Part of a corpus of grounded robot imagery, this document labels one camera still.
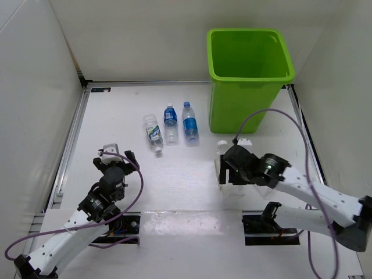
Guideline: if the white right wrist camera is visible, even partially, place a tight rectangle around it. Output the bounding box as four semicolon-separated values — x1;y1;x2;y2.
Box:
237;138;252;147

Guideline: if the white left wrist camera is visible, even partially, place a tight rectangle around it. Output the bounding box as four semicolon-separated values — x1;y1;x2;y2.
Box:
98;143;122;165

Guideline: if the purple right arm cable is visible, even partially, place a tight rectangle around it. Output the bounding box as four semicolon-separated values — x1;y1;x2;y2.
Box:
234;109;339;278

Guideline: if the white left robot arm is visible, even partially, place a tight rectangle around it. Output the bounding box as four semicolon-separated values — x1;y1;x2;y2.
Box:
13;144;140;278

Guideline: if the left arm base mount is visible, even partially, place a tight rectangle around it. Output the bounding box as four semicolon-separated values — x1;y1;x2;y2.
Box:
90;213;141;249

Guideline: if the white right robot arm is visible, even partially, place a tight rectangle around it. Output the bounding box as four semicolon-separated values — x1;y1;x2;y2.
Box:
219;145;371;252

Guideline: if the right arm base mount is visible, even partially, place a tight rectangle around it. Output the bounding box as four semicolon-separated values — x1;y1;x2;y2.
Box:
242;212;300;246

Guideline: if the dark blue label bottle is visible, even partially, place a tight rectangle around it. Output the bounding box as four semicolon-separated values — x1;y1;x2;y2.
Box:
163;103;178;145

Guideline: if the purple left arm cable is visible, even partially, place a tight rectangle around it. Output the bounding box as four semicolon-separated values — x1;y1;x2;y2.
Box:
3;150;145;260

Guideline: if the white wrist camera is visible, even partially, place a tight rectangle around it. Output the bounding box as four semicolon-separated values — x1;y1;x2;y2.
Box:
98;143;122;165
237;138;252;147

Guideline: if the blue label water bottle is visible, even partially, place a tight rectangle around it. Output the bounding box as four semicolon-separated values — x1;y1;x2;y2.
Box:
182;102;199;145

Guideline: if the green plastic bin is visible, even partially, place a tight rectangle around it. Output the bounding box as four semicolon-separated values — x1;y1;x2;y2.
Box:
207;28;295;134

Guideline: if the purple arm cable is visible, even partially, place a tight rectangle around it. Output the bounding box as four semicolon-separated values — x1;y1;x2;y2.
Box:
234;109;339;278
3;150;145;260

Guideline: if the small blue sticker label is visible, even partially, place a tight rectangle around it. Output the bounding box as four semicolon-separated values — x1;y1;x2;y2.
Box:
91;87;111;93

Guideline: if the clear square plastic bottle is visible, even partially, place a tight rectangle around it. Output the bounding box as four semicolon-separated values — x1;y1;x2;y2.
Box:
214;140;231;195

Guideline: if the green label clear bottle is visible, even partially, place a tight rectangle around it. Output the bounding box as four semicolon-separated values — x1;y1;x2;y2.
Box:
143;114;163;156

